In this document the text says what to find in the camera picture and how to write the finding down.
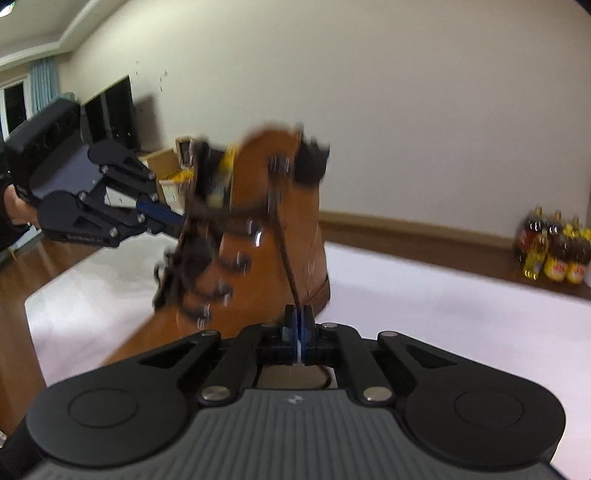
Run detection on dark brown shoelace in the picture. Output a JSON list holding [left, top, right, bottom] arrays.
[[154, 156, 309, 324]]

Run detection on tan leather lace-up boot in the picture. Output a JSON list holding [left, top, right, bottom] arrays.
[[151, 121, 333, 340]]

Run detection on person's left hand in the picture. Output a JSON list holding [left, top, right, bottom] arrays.
[[2, 184, 39, 227]]

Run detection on open cardboard box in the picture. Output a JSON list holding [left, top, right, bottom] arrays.
[[139, 136, 194, 214]]

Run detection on black television screen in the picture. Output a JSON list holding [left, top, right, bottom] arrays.
[[82, 76, 140, 151]]

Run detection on bottles with yellow labels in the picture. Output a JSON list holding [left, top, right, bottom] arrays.
[[513, 206, 590, 286]]

